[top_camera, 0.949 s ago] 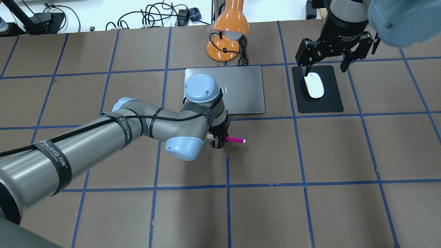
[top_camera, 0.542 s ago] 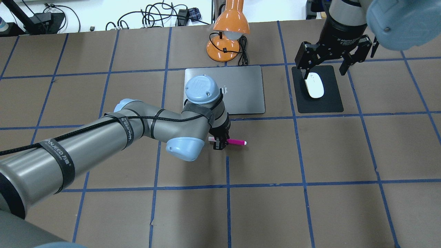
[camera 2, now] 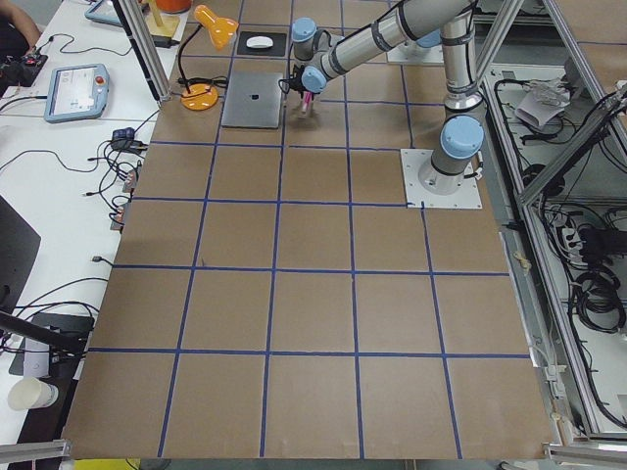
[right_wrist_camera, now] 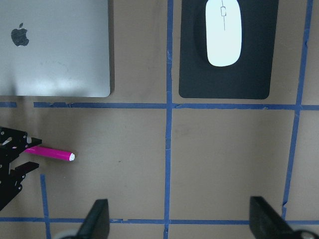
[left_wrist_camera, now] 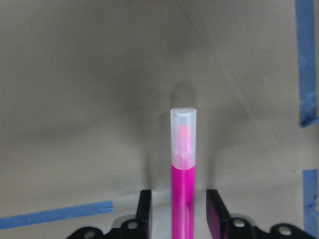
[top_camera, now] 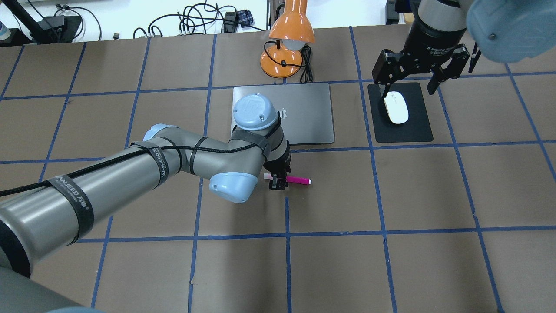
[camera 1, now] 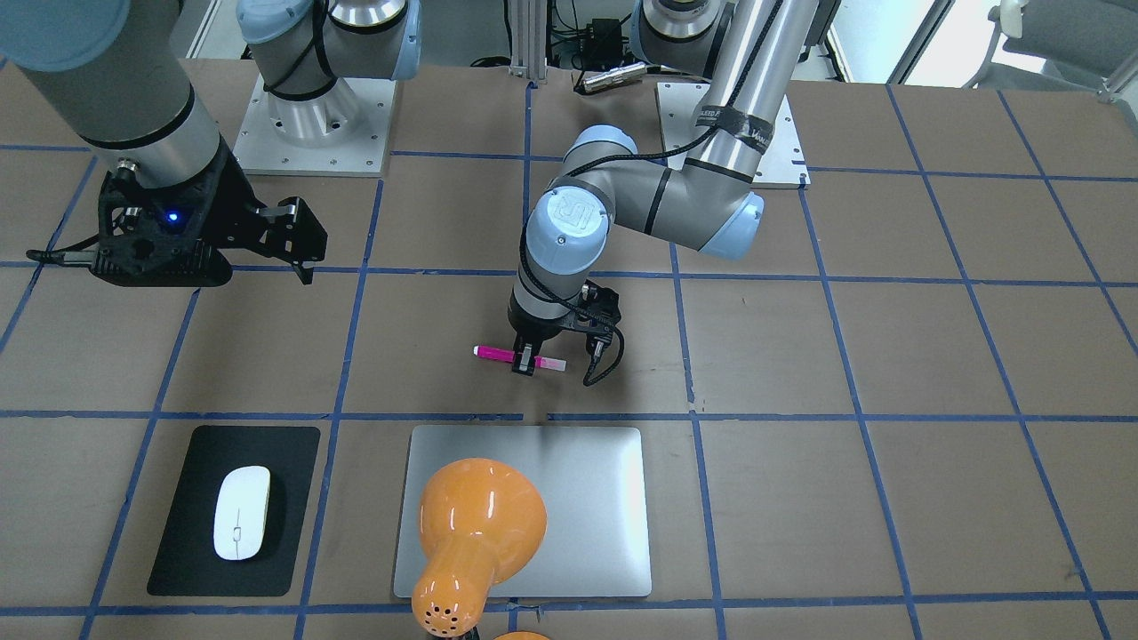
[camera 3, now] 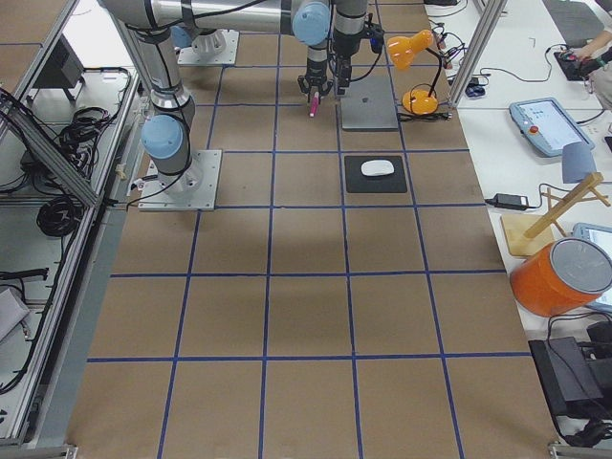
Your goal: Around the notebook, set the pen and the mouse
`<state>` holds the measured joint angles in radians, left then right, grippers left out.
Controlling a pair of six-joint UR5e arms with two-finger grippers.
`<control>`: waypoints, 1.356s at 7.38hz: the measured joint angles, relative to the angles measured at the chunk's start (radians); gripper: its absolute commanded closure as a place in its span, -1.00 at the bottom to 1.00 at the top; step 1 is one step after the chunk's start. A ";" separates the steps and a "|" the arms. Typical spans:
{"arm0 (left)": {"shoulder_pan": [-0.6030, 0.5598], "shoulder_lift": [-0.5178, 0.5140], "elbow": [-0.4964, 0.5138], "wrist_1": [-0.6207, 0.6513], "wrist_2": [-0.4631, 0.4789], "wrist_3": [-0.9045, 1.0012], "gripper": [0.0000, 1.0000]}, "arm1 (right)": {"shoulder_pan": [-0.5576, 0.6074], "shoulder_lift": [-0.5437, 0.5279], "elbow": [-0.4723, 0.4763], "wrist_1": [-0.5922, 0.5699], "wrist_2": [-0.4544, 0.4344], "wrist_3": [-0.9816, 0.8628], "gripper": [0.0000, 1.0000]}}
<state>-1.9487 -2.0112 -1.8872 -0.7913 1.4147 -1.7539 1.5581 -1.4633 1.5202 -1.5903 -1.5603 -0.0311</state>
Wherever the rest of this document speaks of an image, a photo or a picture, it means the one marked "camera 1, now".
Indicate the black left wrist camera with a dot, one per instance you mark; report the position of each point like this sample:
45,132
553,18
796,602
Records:
598,316

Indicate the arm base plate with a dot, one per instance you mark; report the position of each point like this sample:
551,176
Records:
344,133
783,165

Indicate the pink highlighter pen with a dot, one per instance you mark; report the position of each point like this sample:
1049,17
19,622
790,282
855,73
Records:
504,355

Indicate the orange desk lamp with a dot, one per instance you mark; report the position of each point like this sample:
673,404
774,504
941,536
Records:
480,522

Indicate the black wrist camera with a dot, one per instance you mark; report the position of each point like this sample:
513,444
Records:
598,316
196,265

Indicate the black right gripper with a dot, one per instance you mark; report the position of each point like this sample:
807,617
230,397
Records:
229,203

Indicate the aluminium frame post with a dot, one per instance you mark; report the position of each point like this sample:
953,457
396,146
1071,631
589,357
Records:
528,34

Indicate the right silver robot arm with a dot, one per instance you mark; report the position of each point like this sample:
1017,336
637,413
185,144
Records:
107,69

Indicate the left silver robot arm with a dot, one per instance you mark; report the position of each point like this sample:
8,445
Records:
698,195

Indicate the black mousepad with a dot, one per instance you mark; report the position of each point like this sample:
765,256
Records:
186,564

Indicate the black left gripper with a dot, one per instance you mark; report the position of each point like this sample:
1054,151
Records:
534,325

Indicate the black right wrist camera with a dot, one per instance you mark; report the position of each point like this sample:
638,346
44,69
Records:
196,265

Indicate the silver laptop notebook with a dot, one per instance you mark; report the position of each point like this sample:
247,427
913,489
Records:
592,482

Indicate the white computer mouse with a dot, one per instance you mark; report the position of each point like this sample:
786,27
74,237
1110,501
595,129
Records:
240,515

